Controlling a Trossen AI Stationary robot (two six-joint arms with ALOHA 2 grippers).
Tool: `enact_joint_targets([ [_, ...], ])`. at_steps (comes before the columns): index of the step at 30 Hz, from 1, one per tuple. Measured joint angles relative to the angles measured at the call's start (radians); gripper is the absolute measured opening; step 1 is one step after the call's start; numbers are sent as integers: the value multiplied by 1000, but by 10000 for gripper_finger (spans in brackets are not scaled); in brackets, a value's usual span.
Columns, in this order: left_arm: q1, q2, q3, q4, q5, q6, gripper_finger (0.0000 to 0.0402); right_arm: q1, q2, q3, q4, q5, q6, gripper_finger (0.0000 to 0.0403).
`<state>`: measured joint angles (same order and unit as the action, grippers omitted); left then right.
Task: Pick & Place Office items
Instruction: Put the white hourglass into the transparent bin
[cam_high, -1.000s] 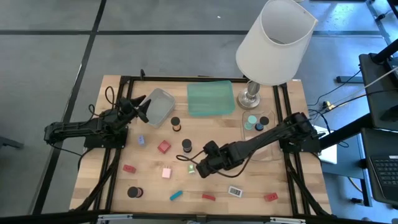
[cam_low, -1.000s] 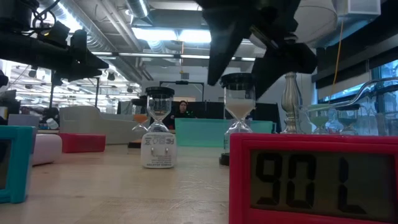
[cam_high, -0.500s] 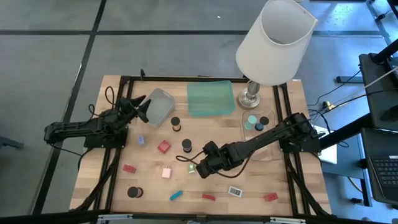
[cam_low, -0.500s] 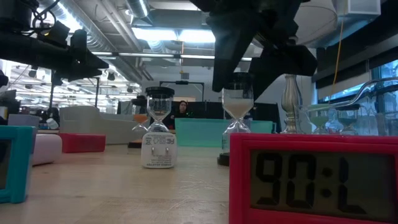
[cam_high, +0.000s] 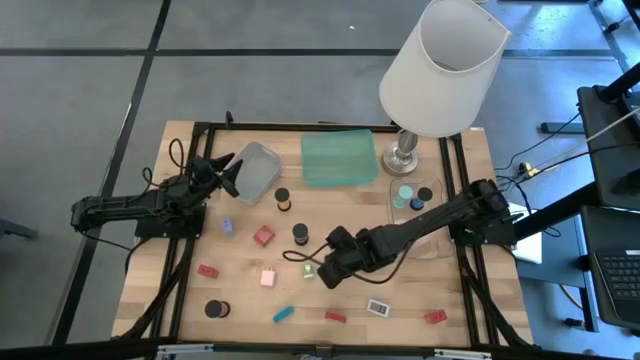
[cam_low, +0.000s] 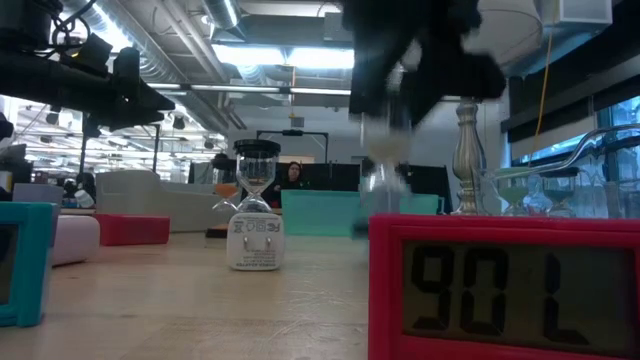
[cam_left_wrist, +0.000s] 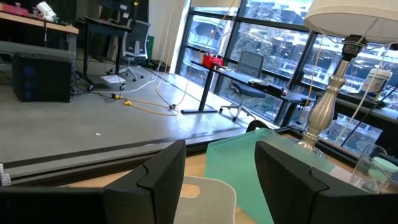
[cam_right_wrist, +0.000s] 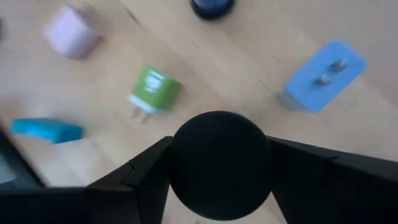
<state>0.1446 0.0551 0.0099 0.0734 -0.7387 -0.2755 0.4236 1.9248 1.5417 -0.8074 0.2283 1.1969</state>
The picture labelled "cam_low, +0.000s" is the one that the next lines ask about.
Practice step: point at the beige sand hourglass black caps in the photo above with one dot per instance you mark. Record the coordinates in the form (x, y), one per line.
(385, 145)

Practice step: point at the red digital clock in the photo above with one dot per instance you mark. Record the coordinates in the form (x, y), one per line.
(390, 300)

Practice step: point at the silver ventilation duct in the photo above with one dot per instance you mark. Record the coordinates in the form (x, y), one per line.
(222, 12)

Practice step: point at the pale grey box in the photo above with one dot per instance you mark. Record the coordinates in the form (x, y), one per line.
(37, 193)

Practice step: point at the black partition curtains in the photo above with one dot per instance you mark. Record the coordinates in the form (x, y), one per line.
(340, 177)

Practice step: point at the purple sand hourglass black caps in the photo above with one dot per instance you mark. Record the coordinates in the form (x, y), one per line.
(560, 192)

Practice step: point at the white plastic bin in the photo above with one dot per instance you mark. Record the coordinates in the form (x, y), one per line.
(145, 195)

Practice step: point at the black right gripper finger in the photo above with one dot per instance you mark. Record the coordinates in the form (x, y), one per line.
(450, 75)
(370, 70)

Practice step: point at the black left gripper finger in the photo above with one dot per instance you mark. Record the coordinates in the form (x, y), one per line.
(135, 121)
(152, 97)

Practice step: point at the black capped hourglass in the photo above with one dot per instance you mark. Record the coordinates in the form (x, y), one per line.
(257, 146)

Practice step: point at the mint green hourglass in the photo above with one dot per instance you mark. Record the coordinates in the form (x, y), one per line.
(512, 194)

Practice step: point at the grey ceiling box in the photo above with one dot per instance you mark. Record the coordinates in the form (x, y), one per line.
(335, 27)

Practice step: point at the silver lamp with white shade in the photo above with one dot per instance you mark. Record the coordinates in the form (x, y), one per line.
(467, 160)

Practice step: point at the person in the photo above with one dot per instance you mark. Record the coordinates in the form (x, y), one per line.
(295, 175)

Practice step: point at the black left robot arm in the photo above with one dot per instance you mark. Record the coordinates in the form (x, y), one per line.
(50, 85)

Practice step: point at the silver spiral duct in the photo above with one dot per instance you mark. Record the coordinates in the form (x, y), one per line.
(150, 60)

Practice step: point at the lilac wall charger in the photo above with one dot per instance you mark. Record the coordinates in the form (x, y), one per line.
(255, 250)
(77, 240)

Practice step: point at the bright ceiling light panel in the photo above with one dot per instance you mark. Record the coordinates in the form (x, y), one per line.
(280, 56)

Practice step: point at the white ceiling unit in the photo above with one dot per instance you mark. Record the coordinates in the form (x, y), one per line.
(575, 12)

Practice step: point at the linear ceiling light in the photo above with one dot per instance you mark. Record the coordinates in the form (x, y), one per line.
(235, 88)

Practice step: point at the black hanging spotlight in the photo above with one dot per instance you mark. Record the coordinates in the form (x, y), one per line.
(178, 122)
(52, 118)

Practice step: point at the red wall charger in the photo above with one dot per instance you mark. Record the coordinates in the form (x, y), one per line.
(132, 230)

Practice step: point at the teal translucent plastic tray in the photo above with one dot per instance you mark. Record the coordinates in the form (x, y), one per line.
(320, 212)

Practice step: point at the teal digital clock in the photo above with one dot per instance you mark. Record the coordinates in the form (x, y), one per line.
(35, 260)

